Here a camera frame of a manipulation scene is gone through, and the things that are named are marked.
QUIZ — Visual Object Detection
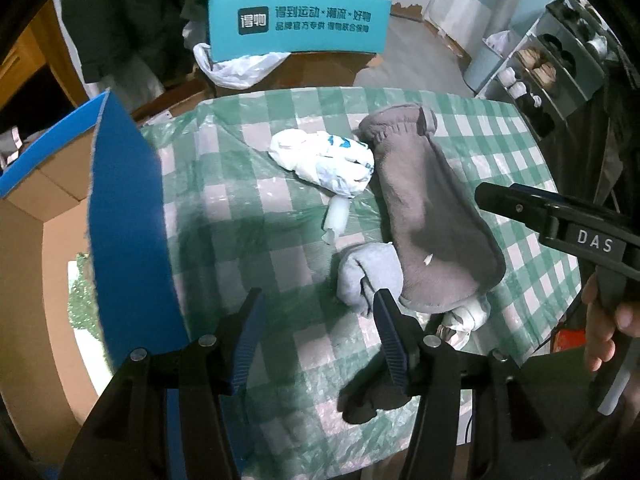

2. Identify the light grey sock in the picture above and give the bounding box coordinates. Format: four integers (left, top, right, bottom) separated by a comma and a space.
336, 243, 404, 318

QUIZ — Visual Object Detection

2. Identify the grey fleece mitten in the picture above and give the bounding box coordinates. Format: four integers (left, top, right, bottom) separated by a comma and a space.
358, 103, 506, 314

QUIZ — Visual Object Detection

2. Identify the green knitted cloth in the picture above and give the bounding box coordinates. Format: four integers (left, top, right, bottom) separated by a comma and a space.
67, 254, 103, 340

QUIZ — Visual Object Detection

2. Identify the white blue sock bundle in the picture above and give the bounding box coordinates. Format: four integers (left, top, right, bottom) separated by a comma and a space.
268, 129, 374, 198

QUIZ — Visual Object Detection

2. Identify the white cloth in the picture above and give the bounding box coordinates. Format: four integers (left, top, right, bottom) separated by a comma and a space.
432, 295, 491, 350

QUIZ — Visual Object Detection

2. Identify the black sock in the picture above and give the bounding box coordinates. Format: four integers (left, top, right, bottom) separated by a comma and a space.
337, 368, 412, 425

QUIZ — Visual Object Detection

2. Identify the small white bottle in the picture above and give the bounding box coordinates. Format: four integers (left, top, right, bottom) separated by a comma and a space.
322, 195, 352, 245

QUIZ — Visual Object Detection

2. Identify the grey shoe rack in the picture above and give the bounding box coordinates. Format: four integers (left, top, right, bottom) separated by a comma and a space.
476, 0, 622, 140

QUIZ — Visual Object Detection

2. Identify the green checkered tablecloth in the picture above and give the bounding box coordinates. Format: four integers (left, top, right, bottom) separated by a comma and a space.
142, 88, 554, 479

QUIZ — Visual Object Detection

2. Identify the light blue trash bin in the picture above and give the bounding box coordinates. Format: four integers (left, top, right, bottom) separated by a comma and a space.
462, 41, 503, 93

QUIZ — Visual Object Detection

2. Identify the blue-rimmed cardboard box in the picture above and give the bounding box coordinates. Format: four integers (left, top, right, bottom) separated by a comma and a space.
1, 92, 188, 479

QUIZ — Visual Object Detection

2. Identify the white plastic bag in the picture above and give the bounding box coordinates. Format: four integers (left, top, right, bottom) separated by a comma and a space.
192, 42, 291, 90

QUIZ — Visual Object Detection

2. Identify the brown cardboard box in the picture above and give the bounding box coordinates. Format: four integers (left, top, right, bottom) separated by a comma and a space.
209, 52, 383, 98

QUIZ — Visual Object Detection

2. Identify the teal shoe box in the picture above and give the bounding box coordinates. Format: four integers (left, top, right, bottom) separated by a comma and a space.
208, 0, 392, 62

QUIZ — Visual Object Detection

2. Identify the black hanging coat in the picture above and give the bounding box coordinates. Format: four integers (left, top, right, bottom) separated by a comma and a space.
61, 0, 192, 84

